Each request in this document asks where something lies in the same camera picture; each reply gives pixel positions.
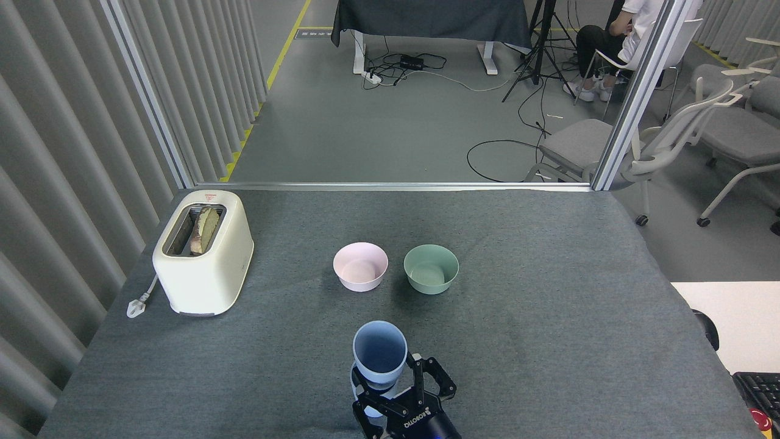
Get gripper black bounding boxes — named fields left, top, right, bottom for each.
left=352, top=352, right=463, bottom=439

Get blue plastic cup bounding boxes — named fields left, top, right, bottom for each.
left=350, top=362, right=398, bottom=420
left=352, top=321, right=408, bottom=391

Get green bowl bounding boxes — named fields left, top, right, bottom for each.
left=403, top=244, right=459, bottom=296

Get pink bowl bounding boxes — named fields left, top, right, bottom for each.
left=333, top=242, right=389, bottom=293

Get grey felt table cover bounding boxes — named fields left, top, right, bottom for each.
left=38, top=188, right=765, bottom=439

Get cream white toaster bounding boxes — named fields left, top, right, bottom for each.
left=152, top=190, right=254, bottom=316

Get toasted bread slice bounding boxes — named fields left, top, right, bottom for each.
left=190, top=206, right=221, bottom=255

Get black rounded object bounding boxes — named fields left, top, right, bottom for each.
left=692, top=309, right=720, bottom=352

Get white side table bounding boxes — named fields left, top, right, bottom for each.
left=670, top=280, right=780, bottom=376

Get black tripod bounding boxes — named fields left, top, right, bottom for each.
left=501, top=0, right=580, bottom=104

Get red round button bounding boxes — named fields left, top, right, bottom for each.
left=749, top=407, right=775, bottom=435

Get black keyboard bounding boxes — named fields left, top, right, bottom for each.
left=732, top=371, right=780, bottom=423

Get dark table cloth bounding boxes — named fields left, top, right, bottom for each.
left=331, top=0, right=533, bottom=53

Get white plastic chair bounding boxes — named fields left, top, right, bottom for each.
left=572, top=18, right=703, bottom=121

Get person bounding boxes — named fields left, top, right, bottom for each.
left=561, top=0, right=674, bottom=103

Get silver aluminium rail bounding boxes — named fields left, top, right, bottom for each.
left=195, top=181, right=593, bottom=193

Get looped black floor cable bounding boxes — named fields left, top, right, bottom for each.
left=466, top=140, right=552, bottom=183

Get white toaster cord with plug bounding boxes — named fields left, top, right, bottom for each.
left=126, top=274, right=160, bottom=319

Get grey office chair white frame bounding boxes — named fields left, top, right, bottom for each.
left=695, top=76, right=780, bottom=237
left=522, top=77, right=736, bottom=228
left=689, top=37, right=780, bottom=101

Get white floor cable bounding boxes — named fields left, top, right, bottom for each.
left=380, top=69, right=526, bottom=93

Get tangled black floor cables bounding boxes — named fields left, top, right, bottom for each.
left=364, top=35, right=449, bottom=90

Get silver aluminium post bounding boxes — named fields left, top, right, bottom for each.
left=99, top=0, right=197, bottom=188
left=590, top=0, right=703, bottom=191

